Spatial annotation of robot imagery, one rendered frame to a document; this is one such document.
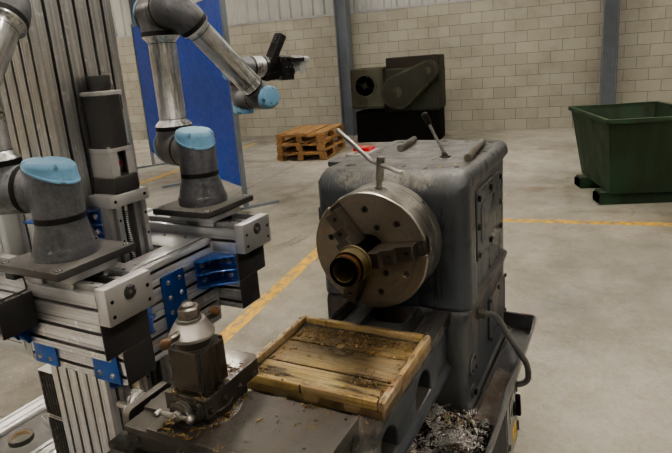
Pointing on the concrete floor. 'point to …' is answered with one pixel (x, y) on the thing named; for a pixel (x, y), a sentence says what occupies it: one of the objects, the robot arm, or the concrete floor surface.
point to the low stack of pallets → (310, 142)
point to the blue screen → (199, 96)
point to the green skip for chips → (625, 151)
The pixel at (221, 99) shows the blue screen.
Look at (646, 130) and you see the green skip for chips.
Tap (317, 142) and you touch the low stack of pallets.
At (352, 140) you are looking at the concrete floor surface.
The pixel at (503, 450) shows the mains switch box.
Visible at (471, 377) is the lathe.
